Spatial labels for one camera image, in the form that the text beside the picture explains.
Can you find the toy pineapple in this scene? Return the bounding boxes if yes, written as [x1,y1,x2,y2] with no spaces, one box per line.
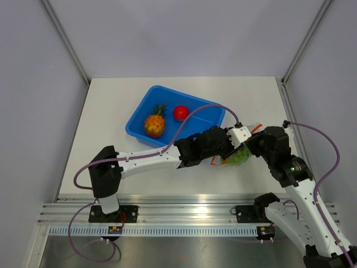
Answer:
[144,103,166,138]

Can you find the white slotted cable duct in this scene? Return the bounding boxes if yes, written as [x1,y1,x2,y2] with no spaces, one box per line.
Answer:
[49,225,258,237]

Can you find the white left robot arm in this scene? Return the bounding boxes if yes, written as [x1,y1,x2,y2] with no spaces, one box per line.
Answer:
[89,126,251,222]

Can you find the green toy grapes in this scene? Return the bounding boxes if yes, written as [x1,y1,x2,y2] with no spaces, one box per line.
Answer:
[220,147,252,166]

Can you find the clear zip bag orange zipper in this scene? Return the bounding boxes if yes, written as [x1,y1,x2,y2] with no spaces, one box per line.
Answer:
[209,123,264,168]

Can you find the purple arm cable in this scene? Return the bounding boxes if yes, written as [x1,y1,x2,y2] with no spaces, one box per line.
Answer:
[67,103,242,263]
[283,120,357,268]

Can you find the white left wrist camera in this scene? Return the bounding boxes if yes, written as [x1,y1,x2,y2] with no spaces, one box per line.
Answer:
[227,126,252,149]

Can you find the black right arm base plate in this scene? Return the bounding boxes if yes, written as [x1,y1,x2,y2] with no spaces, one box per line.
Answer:
[230,205,270,223]

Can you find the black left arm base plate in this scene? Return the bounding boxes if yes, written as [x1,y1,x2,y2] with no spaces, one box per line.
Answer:
[88,205,139,223]

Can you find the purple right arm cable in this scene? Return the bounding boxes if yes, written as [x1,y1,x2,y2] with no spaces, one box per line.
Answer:
[283,120,357,268]

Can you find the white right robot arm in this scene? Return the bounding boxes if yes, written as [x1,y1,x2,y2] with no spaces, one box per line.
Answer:
[240,127,356,267]

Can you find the blue plastic bin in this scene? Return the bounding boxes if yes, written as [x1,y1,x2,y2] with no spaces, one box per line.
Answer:
[125,85,226,149]

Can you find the aluminium table rail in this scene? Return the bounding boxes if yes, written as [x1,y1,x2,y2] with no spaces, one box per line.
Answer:
[37,194,255,226]

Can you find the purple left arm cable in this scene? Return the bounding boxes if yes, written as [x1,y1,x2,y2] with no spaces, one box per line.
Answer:
[67,103,242,263]

